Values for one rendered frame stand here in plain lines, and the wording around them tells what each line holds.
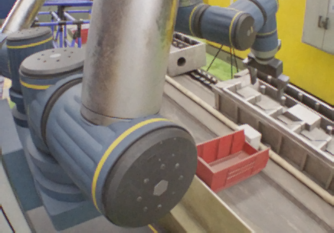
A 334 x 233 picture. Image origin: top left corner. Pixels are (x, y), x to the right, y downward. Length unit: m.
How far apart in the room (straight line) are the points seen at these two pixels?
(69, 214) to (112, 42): 0.50
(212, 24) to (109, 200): 0.52
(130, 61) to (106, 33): 0.05
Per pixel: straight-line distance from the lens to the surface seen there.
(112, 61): 0.39
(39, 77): 0.60
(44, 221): 1.63
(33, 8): 1.34
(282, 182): 1.31
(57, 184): 0.75
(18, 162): 0.81
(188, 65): 2.26
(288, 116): 1.46
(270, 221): 1.11
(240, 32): 0.71
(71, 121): 0.48
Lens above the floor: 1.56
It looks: 26 degrees down
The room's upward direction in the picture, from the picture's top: 3 degrees clockwise
